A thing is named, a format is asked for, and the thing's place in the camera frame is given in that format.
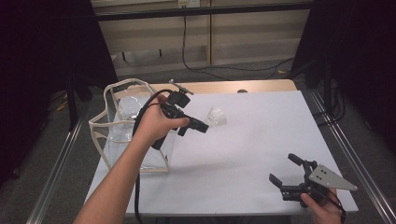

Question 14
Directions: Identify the bundle of black floor cables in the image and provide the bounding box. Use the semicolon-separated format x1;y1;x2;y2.
312;78;347;127

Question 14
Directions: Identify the white wall socket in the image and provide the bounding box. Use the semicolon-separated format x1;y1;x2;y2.
177;0;201;8

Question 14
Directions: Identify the person's left hand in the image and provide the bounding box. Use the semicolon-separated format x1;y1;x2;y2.
134;93;191;147

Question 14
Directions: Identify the right hand-held gripper black cable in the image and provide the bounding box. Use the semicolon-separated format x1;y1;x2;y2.
325;188;347;223

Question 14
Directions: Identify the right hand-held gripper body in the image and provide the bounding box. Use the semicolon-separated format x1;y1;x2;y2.
280;164;359;203

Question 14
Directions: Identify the white shuttlecock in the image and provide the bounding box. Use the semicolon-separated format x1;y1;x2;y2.
205;105;228;128

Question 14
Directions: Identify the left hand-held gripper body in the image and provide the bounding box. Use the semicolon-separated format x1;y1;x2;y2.
151;78;194;151

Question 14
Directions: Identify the transparent bag with beige trim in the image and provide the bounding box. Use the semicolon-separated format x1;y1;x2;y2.
88;77;176;174

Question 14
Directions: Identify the white table sheet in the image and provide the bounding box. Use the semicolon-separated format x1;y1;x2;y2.
83;91;359;217

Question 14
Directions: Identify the long black floor cable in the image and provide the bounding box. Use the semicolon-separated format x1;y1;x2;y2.
181;15;295;82

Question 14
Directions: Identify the left hand-held gripper black cable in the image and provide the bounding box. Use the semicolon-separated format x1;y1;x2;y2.
132;89;174;224

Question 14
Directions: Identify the black curtain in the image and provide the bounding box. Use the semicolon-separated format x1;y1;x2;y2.
0;0;119;188
290;0;396;153

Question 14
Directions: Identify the person's right hand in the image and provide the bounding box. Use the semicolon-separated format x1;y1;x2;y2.
300;188;344;224

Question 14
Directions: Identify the black horizontal bar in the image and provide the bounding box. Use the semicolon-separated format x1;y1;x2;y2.
94;3;314;22

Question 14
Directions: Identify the aluminium floor rail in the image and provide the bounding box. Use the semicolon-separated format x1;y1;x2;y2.
309;91;396;224
26;116;85;224

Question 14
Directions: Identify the light wooden cabinet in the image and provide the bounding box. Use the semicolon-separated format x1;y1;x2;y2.
92;0;312;77

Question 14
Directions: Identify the hand-held gripper black cable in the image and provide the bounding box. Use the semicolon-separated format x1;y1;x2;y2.
325;188;347;223
132;89;174;224

